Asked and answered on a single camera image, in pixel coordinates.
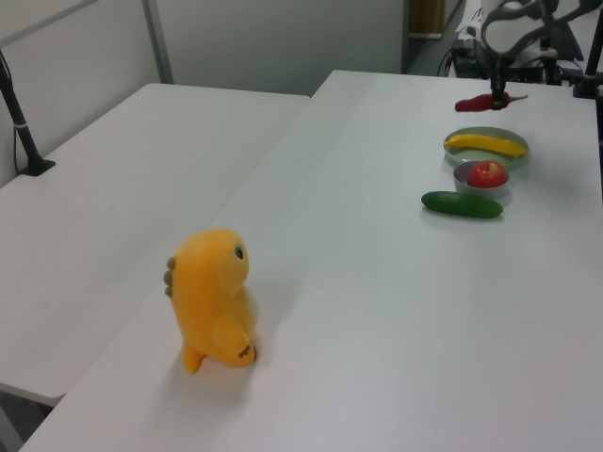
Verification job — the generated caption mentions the yellow banana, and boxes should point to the yellow banana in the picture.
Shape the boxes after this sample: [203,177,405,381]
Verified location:
[444,133,529,158]

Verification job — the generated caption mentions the orange plush dinosaur toy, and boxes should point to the orange plush dinosaur toy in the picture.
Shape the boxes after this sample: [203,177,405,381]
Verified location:
[163,227,263,377]

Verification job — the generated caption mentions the black camera stand with base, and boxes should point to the black camera stand with base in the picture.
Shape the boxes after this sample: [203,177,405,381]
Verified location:
[0,48,57,178]

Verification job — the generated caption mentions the grey partition frame post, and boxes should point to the grey partition frame post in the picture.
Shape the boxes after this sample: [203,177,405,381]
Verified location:
[140,0,174,86]

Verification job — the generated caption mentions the light green plastic plate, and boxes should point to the light green plastic plate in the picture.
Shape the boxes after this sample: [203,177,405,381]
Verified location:
[443,126,530,176]

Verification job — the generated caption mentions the green cucumber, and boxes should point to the green cucumber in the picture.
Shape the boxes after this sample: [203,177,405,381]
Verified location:
[420,189,505,220]

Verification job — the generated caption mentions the brown wooden door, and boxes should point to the brown wooden door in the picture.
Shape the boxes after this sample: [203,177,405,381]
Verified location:
[408,0,447,38]

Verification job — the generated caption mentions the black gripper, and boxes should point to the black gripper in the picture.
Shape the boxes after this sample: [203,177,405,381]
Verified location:
[489,54,510,112]

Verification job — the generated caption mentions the black clamp stand pole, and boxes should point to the black clamp stand pole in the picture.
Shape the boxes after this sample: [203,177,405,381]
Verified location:
[571,27,603,100]

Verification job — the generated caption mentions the grey bowl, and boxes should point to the grey bowl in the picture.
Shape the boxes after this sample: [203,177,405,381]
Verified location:
[452,160,513,205]

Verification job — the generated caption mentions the red apple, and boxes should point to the red apple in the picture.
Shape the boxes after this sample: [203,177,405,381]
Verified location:
[466,159,510,189]

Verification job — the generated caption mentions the red chili pepper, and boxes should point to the red chili pepper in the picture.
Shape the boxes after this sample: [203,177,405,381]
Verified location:
[454,92,530,114]

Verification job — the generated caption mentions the black equipment behind table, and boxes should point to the black equipment behind table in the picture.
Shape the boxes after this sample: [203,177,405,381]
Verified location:
[450,32,583,87]

